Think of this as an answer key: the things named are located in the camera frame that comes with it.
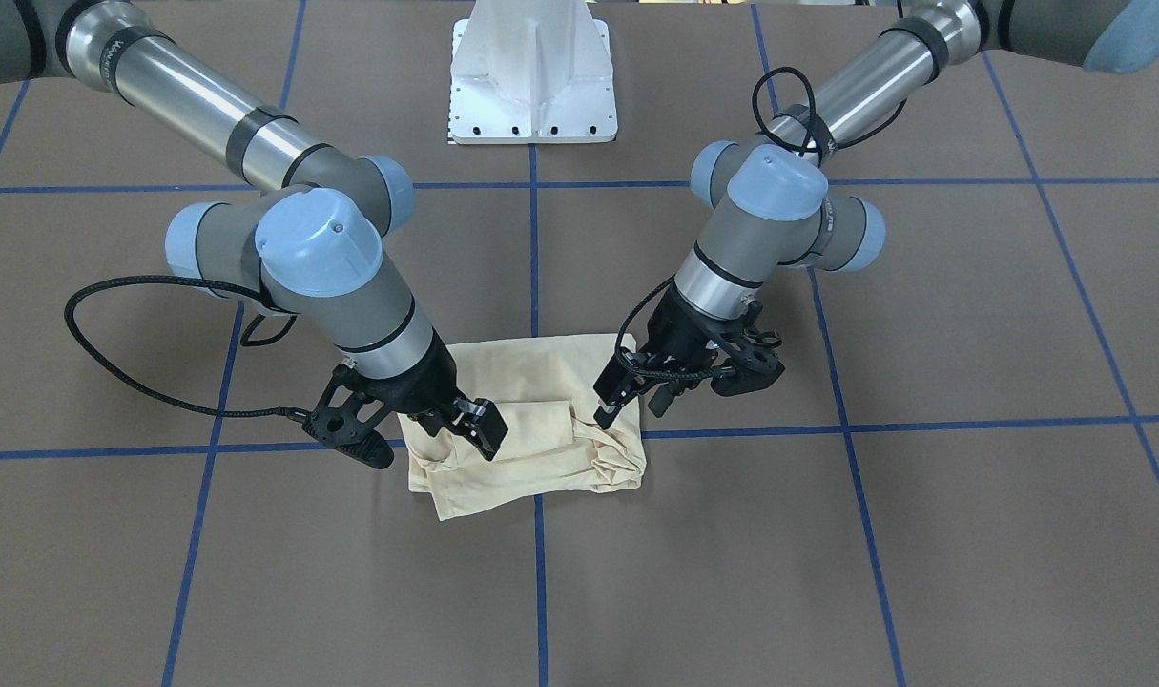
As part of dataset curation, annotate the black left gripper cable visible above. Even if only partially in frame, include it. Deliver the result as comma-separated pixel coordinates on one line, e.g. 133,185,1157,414
613,275,742,385

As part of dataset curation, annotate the brown table mat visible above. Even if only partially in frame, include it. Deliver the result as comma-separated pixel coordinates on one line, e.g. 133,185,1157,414
0,1,1159,686

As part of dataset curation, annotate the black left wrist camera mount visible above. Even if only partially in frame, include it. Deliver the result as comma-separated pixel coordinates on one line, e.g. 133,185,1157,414
710,300,785,397

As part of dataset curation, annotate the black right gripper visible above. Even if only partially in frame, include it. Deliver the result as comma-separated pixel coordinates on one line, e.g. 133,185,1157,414
362,334,508,462

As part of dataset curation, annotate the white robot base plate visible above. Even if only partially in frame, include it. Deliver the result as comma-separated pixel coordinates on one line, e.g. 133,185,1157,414
447,1,619,145

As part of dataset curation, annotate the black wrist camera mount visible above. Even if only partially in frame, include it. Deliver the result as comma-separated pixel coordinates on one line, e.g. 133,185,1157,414
300,364,393,469
710,300,785,397

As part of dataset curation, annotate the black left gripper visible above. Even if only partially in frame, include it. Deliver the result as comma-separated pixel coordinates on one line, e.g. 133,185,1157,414
593,285,756,429

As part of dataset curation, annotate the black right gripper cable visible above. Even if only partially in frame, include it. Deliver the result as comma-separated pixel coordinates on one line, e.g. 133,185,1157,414
64,275,313,423

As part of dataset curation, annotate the beige long-sleeve printed shirt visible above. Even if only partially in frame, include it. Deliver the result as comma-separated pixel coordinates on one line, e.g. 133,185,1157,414
399,332,648,521

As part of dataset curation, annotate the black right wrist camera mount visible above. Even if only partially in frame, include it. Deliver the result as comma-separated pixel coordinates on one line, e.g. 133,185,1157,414
300,364,393,469

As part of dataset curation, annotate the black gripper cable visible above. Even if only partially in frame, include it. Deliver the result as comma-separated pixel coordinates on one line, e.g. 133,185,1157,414
64,275,313,423
613,275,742,385

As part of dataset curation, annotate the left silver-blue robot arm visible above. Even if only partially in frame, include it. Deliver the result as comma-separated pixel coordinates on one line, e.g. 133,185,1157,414
593,1,1159,427

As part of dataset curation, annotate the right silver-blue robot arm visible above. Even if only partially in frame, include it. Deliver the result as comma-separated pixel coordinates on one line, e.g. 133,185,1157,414
0,1,506,468

